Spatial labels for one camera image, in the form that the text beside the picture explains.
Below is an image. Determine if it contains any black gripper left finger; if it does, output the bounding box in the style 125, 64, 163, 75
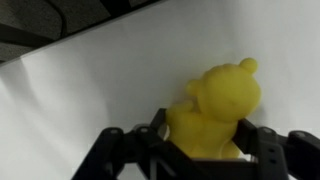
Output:
71, 107, 201, 180

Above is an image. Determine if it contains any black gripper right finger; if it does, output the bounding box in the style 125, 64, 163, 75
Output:
233, 118, 320, 180

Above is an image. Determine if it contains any yellow rubber bear toy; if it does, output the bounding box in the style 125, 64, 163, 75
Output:
165, 57, 262, 160

